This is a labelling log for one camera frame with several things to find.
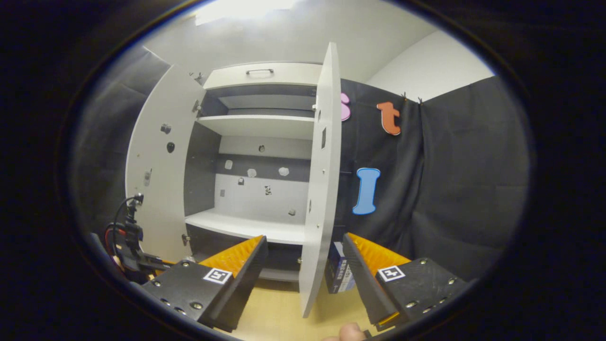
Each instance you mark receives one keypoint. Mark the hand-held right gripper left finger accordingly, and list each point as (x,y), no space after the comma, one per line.
(241,289)

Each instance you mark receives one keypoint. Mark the white cabinet shelf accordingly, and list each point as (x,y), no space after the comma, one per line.
(260,125)

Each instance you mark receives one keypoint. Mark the metal door hinge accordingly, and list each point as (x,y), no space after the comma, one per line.
(185,239)
(196,106)

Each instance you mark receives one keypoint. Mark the white cabinet door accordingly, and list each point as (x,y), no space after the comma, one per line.
(156,189)
(322,189)

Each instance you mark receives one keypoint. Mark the white cabinet drawer front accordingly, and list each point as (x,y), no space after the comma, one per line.
(284,76)

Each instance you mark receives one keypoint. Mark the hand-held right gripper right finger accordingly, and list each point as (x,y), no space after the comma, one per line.
(364,289)

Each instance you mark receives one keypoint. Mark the white and grey cabinet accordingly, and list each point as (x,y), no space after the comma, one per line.
(255,199)

